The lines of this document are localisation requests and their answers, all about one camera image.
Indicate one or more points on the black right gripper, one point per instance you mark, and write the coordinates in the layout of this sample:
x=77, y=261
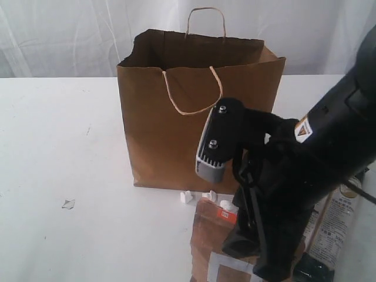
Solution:
x=284, y=167

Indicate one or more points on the brown kraft stand-up pouch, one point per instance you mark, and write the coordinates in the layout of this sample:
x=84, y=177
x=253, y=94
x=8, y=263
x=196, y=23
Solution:
x=211, y=226

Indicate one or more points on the brown paper shopping bag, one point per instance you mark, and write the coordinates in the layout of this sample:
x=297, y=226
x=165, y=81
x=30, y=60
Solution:
x=167, y=86

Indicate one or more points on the white candy right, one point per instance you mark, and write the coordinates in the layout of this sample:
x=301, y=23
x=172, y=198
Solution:
x=227, y=205

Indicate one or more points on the white candy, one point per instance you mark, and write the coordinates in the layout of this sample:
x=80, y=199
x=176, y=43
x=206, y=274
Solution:
x=227, y=205
x=186, y=197
x=211, y=195

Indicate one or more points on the dark blue noodle package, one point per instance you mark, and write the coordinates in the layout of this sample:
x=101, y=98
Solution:
x=325, y=235

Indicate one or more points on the white candy upper middle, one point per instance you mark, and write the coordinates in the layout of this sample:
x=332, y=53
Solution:
x=211, y=195

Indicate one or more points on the white candy leftmost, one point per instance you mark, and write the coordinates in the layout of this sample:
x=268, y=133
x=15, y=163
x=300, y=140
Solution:
x=186, y=197

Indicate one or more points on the small torn paper scrap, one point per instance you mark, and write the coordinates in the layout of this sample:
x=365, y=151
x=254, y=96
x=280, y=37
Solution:
x=69, y=204

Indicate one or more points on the white curtain backdrop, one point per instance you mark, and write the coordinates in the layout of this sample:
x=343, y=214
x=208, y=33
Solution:
x=89, y=38

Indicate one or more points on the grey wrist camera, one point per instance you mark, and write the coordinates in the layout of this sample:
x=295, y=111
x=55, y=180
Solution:
x=220, y=136

